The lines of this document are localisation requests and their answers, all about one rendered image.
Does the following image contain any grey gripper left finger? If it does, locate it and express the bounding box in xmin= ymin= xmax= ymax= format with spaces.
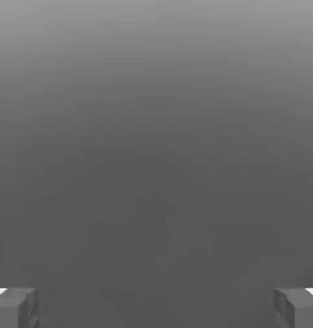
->
xmin=0 ymin=287 xmax=41 ymax=328

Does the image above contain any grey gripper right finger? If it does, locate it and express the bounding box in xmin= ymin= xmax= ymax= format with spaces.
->
xmin=272 ymin=287 xmax=313 ymax=328

